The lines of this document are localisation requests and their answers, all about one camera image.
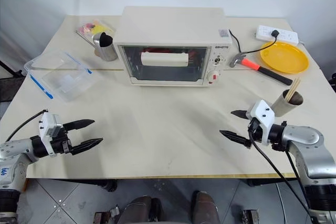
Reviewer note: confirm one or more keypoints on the dark brown rounded shape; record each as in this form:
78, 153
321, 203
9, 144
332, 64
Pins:
204, 208
139, 208

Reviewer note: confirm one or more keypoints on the bamboo skewers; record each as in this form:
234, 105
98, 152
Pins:
294, 89

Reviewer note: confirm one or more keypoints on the small metal bracket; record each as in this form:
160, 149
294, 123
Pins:
107, 214
250, 216

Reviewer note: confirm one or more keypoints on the steel cup holding skewers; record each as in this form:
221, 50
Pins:
281, 106

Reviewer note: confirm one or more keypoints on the small oven temperature knob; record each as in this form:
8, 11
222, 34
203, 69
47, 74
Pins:
217, 61

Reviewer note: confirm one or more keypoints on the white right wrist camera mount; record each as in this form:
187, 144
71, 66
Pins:
262, 111

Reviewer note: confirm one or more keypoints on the black object at room edge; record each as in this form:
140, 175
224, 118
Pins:
333, 81

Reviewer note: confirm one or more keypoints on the black stand leg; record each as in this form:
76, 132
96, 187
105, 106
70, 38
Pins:
10, 68

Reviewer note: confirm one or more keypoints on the yellow plastic plate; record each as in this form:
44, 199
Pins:
286, 58

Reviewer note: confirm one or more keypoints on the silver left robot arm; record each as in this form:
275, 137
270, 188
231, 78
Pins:
15, 150

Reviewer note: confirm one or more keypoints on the black table caster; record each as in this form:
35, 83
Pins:
109, 185

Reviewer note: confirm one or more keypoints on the cream toaster oven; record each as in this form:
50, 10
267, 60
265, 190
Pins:
170, 27

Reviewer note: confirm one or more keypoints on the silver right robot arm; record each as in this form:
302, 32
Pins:
309, 140

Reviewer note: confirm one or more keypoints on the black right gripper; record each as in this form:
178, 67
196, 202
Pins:
256, 132

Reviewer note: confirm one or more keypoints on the steel cup with black insert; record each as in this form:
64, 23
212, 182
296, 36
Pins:
106, 49

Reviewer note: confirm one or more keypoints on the white power strip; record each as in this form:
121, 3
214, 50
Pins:
286, 35

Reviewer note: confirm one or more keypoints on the clear bag of colourful items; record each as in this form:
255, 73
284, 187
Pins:
94, 27

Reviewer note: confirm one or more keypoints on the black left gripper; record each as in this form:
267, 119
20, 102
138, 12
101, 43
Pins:
61, 144

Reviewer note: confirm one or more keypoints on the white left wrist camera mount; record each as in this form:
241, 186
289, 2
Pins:
47, 121

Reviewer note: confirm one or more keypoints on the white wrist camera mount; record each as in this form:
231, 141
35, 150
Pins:
47, 121
262, 111

